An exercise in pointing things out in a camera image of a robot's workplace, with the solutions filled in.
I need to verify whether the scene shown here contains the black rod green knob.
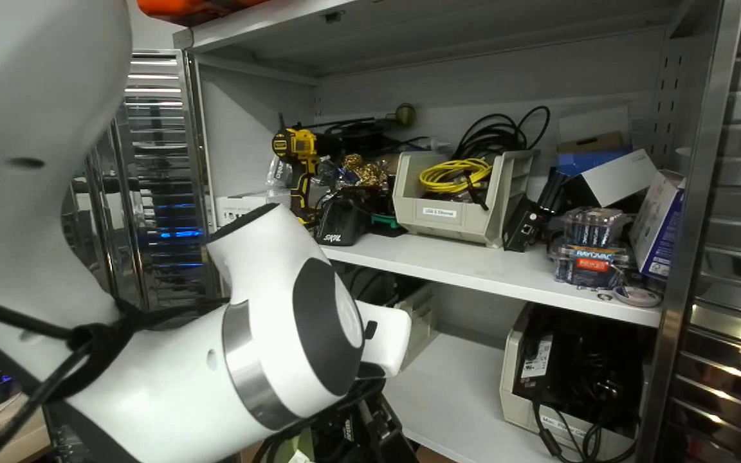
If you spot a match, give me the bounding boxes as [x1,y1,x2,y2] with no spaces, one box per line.
[321,99,419,131]

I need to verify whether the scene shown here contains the white cardboard box flap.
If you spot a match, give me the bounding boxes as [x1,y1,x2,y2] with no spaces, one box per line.
[579,147,664,210]

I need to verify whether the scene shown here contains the blue cardboard box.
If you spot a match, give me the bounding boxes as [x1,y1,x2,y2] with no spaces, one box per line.
[550,147,639,185]

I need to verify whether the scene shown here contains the clear pack of batteries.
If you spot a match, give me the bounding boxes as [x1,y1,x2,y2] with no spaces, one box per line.
[559,203,637,252]

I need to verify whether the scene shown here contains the black battery charger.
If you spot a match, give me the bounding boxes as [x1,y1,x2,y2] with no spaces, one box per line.
[311,190,377,250]

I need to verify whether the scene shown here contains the white box social media icons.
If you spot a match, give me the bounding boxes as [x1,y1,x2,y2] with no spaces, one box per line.
[215,192,278,229]

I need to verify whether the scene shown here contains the orange battery pack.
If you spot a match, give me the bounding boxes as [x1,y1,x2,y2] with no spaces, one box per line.
[549,241,639,293]

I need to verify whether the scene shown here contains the black cable tangle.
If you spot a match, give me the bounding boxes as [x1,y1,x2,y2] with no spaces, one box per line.
[518,311,648,463]

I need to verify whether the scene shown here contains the white blue printed box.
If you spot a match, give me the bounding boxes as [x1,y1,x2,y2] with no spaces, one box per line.
[628,175,691,282]

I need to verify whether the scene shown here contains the yellow cable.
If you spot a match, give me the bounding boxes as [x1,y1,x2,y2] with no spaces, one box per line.
[418,154,495,198]

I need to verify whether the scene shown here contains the black power adapter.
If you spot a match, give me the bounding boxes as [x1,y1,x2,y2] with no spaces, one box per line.
[500,194,557,254]

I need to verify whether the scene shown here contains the gray storage bin white label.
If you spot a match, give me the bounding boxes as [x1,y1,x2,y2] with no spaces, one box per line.
[392,147,539,250]

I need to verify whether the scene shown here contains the crumpled silver plastic bag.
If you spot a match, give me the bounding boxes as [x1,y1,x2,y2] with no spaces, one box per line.
[266,157,301,205]

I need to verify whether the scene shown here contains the black coiled cable bundle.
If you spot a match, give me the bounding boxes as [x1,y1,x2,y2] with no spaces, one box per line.
[451,103,554,162]

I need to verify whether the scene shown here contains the orange plastic case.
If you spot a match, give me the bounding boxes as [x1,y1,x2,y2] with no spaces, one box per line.
[134,0,258,25]

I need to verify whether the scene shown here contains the chrome slatted metal rack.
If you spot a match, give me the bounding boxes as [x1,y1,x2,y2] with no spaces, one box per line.
[59,45,230,311]
[637,0,741,463]

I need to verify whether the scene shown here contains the white cable coil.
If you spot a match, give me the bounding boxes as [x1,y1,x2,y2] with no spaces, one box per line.
[613,282,664,311]

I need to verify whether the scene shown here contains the white shelf unit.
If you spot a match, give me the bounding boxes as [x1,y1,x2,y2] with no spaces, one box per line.
[172,0,734,463]

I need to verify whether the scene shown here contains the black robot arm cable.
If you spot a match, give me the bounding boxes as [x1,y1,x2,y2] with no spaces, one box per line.
[0,286,230,463]

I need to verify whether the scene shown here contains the small green object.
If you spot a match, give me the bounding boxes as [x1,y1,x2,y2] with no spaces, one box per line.
[368,210,409,238]

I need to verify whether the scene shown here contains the yellow black cordless drill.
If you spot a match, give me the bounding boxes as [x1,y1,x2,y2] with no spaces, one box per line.
[271,126,321,229]

